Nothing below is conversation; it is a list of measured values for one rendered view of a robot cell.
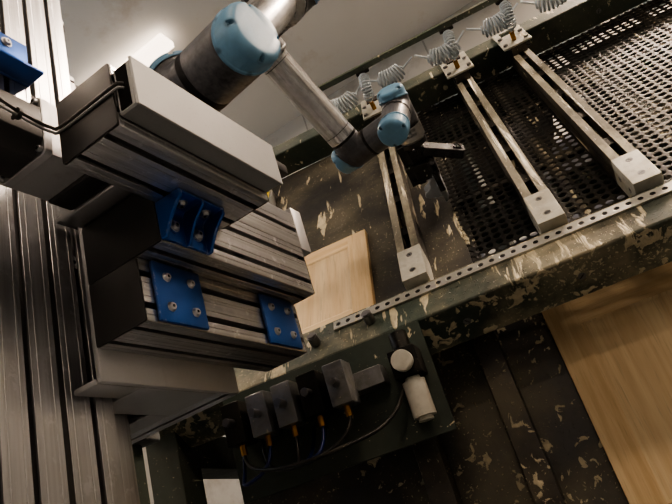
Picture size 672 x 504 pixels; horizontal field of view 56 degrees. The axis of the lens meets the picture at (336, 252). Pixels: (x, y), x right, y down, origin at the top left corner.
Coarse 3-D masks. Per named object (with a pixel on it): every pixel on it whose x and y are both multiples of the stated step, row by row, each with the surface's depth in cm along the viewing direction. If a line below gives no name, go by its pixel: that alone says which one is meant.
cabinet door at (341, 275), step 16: (352, 240) 184; (320, 256) 185; (336, 256) 182; (352, 256) 177; (368, 256) 174; (320, 272) 179; (336, 272) 175; (352, 272) 170; (368, 272) 167; (320, 288) 172; (336, 288) 169; (352, 288) 164; (368, 288) 161; (304, 304) 170; (320, 304) 166; (336, 304) 163; (352, 304) 159; (368, 304) 156; (304, 320) 164; (320, 320) 161
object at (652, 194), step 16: (656, 192) 132; (608, 208) 135; (624, 208) 132; (576, 224) 136; (592, 224) 134; (544, 240) 137; (496, 256) 140; (512, 256) 138; (464, 272) 141; (416, 288) 145; (432, 288) 142; (384, 304) 146; (400, 304) 144; (352, 320) 147
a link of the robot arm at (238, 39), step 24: (264, 0) 121; (288, 0) 129; (312, 0) 138; (216, 24) 102; (240, 24) 102; (264, 24) 107; (288, 24) 137; (192, 48) 105; (216, 48) 102; (240, 48) 101; (264, 48) 104; (192, 72) 105; (216, 72) 104; (240, 72) 104; (264, 72) 107; (216, 96) 107
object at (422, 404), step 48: (384, 336) 139; (288, 384) 133; (336, 384) 127; (384, 384) 133; (432, 384) 132; (240, 432) 133; (288, 432) 140; (336, 432) 136; (384, 432) 132; (432, 432) 129; (240, 480) 141; (288, 480) 137
